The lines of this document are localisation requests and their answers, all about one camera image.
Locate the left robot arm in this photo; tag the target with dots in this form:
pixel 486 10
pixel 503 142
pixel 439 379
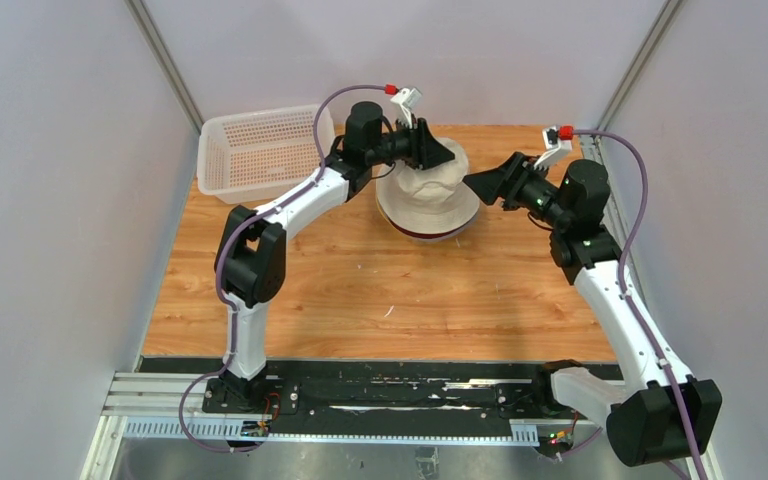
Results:
pixel 250 267

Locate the cream hat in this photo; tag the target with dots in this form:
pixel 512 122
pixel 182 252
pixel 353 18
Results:
pixel 429 200

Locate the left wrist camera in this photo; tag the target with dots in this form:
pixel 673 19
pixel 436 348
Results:
pixel 406 99

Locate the white plastic basket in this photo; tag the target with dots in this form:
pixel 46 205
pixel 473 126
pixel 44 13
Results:
pixel 260 155

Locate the grey hat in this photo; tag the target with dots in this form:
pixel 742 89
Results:
pixel 436 237

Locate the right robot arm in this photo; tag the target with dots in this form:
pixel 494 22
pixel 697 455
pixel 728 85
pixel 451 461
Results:
pixel 629 318

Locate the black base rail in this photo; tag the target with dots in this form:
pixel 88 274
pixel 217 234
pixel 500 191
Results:
pixel 412 403

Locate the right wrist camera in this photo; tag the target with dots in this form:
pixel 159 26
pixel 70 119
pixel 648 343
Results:
pixel 558 144

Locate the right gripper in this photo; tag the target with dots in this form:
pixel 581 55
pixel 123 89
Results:
pixel 505 181

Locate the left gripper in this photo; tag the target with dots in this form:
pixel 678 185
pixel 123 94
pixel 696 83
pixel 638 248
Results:
pixel 422 151

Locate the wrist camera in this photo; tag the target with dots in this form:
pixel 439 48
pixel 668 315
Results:
pixel 558 144
pixel 406 99

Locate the left aluminium frame post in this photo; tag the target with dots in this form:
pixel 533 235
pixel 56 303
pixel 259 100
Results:
pixel 148 27

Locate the aluminium frame post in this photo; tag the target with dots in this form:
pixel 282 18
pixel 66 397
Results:
pixel 148 27
pixel 650 43

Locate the right aluminium frame post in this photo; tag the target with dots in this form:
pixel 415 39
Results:
pixel 650 43

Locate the dark red hat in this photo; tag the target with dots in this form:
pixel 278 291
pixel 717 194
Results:
pixel 401 228

